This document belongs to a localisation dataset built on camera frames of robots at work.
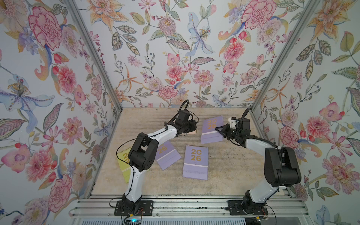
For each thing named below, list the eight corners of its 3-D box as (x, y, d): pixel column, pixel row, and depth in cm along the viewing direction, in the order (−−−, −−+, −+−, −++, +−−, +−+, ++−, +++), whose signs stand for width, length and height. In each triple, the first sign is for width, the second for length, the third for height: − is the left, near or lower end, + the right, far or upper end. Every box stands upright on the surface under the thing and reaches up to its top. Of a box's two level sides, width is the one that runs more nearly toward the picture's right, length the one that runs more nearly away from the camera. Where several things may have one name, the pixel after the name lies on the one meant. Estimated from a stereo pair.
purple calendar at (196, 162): (182, 176, 87) (182, 175, 85) (186, 146, 100) (186, 144, 98) (207, 180, 85) (208, 179, 83) (207, 149, 99) (208, 147, 97)
